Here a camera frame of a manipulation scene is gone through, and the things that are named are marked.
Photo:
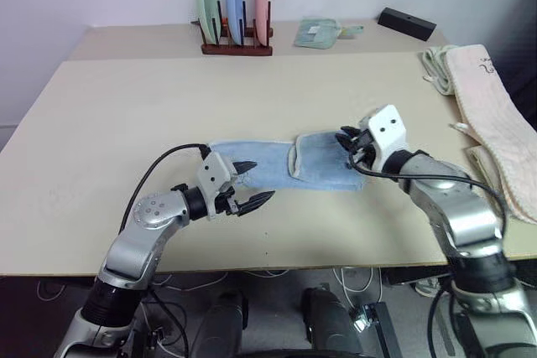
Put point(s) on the dark rounded shape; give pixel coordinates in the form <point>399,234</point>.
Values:
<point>331,324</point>
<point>222,324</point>

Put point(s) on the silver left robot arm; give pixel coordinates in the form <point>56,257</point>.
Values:
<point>138,245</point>

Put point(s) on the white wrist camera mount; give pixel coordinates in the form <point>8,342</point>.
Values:
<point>388,129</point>
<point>212,173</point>

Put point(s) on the black table leg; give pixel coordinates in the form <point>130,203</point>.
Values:
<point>386,333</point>

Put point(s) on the cream folded towel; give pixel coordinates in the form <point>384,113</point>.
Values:
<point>482,165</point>

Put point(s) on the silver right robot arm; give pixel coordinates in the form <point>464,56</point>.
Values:
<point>461,215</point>

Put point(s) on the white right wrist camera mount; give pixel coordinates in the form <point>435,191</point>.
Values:
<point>388,129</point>

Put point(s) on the brown wooden plate rack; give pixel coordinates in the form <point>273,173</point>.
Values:
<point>235,49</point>

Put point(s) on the pale pink long towel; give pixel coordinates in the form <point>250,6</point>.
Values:
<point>491,115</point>

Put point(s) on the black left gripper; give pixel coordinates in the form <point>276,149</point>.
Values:
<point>230,203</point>

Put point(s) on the pale green folded towel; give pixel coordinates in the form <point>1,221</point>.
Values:
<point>434,69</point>

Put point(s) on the black rectangular box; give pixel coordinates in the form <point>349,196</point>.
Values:
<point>407,22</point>

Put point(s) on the green folded cloth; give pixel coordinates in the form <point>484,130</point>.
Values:
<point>316,33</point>

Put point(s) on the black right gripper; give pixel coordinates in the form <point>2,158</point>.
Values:
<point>361,148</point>

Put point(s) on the light blue towel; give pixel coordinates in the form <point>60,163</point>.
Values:
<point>319,165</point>

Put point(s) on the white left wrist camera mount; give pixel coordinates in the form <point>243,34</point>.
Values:
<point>212,173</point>

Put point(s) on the small electronic module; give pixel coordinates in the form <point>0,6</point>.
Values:
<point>363,317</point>

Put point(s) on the grey shoe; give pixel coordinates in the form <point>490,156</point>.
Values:
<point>427,287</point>

